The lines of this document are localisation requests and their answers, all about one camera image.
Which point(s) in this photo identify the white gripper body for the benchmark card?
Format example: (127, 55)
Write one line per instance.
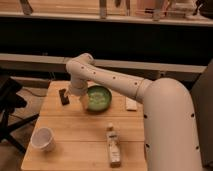
(78, 87)

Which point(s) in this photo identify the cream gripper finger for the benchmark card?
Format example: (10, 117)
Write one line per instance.
(84, 101)
(67, 93)

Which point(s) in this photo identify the dark brown eraser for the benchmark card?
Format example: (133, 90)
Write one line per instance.
(64, 99)

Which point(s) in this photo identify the robot base cabinet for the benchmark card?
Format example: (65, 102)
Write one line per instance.
(202, 95)

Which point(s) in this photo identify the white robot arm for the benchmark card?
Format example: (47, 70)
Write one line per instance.
(170, 129)

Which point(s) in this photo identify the white sponge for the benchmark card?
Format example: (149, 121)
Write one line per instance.
(130, 104)

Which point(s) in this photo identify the green bowl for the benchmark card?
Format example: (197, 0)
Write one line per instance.
(99, 98)

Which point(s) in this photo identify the white paper cup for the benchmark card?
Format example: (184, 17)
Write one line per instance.
(42, 139)

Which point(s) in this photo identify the white glue bottle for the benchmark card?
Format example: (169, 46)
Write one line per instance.
(113, 147)

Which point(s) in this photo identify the black chair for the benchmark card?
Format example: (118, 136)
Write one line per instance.
(9, 101)

